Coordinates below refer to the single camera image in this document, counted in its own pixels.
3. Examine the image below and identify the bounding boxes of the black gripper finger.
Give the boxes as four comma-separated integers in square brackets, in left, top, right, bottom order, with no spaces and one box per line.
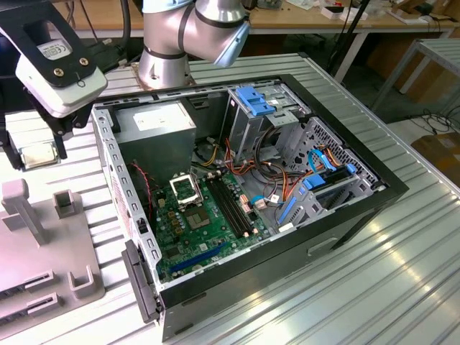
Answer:
[0,114,24,170]
[35,102,93,161]

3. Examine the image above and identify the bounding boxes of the silver CPU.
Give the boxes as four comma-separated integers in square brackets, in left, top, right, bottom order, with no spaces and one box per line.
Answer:
[21,142,60,170]

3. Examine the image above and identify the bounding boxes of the metal socket cover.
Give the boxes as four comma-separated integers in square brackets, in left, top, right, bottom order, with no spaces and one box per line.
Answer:
[168,172,203,209]

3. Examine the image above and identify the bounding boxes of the black case fan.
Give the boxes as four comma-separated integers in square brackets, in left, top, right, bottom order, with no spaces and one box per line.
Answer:
[124,161,159,234]

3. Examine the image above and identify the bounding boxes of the grey power supply unit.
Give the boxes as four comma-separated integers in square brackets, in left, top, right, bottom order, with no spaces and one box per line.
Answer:
[114,101,198,180]

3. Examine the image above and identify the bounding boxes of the grey parts rack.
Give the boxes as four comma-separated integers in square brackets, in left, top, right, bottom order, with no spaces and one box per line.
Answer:
[0,178,108,341]

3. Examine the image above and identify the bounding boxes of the black RAM slot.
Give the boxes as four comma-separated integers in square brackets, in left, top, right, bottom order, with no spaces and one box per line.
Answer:
[216,176,251,234]
[211,178,247,236]
[221,175,255,233]
[206,178,243,238]

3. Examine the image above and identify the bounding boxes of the blue expansion slot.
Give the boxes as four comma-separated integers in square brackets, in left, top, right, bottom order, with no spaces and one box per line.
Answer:
[168,240,228,274]

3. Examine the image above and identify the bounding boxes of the green motherboard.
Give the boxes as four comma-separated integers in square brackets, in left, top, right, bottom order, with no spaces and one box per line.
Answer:
[149,168,274,285]

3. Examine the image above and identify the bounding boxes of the grey optical drive cage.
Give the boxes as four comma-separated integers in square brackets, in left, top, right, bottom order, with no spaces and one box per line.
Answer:
[218,80,312,170]

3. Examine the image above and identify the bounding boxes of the blue drive latch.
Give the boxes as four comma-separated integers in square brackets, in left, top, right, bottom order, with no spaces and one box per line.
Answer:
[235,85,276,118]

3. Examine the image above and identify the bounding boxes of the black open PC case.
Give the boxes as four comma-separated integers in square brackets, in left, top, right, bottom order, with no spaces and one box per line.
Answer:
[87,73,410,343]

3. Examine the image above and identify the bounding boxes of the grey disk bay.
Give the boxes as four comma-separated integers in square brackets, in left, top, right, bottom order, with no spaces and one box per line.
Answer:
[276,163,384,234]

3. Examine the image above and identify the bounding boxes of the blue disk carrier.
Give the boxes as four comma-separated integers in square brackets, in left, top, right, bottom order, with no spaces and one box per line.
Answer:
[301,163,357,193]

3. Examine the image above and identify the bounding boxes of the perforated metal cage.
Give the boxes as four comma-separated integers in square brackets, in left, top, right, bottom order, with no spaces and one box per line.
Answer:
[283,115,388,197]

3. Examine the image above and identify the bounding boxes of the black disk drive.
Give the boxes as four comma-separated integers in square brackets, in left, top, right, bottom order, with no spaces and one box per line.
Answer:
[319,167,351,188]

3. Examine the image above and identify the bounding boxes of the white flat box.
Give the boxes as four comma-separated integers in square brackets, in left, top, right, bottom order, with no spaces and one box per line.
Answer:
[321,4,368,21]

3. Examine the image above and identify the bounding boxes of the wooden desk with white legs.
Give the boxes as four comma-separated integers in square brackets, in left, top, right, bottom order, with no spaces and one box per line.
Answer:
[247,0,460,83]

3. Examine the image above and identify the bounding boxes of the brown cardboard box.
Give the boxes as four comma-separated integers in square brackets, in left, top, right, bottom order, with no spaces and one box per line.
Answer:
[398,53,456,105]

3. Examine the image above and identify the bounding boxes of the cardboard box with label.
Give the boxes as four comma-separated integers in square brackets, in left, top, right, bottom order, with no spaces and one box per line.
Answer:
[411,132,460,188]

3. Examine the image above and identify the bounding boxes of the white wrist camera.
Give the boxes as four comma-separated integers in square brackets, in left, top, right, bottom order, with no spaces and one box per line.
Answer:
[14,53,109,119]

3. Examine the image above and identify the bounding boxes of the black camera bracket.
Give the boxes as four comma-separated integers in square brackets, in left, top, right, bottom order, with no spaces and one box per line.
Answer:
[19,0,98,89]

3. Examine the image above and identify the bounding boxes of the twisted fan wire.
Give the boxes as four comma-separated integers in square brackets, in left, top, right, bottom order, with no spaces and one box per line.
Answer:
[129,161,161,219]

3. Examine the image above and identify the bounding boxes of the thick black cable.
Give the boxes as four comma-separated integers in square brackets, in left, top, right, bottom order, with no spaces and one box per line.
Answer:
[119,0,131,40]

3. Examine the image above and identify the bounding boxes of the yellow power wires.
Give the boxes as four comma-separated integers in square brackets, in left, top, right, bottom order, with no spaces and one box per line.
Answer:
[199,145,220,168]

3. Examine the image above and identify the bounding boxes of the orange wire bundle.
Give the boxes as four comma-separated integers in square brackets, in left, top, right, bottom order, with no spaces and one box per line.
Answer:
[224,138,303,204]

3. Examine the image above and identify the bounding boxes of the blue plastic rail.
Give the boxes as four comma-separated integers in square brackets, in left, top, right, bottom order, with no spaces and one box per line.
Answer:
[277,195,300,226]

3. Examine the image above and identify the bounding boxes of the blue disk wire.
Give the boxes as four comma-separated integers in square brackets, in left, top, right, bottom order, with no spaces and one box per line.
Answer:
[307,147,341,174]

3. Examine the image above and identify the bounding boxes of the orange disk wire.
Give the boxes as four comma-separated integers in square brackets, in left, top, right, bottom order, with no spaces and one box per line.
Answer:
[321,144,351,170]

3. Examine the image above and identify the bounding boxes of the grey metal frame table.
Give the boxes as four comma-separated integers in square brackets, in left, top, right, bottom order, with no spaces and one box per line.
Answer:
[372,37,460,121]

